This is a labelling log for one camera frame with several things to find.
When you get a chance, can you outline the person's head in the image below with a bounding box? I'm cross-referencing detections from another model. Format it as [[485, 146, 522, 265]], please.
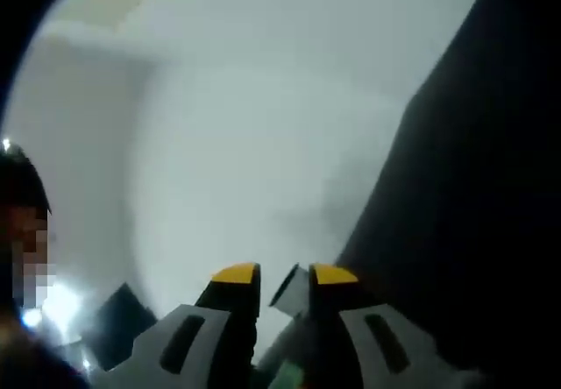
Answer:
[[0, 142, 53, 311]]

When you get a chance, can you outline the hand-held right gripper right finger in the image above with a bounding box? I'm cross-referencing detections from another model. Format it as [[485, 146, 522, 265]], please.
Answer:
[[301, 263, 483, 389]]

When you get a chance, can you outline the black monitor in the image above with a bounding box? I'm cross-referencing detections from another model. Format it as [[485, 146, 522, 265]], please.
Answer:
[[81, 281, 160, 371]]

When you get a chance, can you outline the person's dark top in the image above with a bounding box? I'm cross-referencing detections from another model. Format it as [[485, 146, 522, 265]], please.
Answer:
[[0, 309, 96, 389]]

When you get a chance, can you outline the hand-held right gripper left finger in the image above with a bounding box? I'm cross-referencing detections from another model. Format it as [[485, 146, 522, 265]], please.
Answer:
[[92, 261, 263, 389]]

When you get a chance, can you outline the bright window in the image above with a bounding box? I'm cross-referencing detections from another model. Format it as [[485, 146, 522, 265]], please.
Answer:
[[17, 279, 85, 350]]

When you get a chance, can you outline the black tabletop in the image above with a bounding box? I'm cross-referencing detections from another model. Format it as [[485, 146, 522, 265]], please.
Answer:
[[335, 0, 561, 389]]

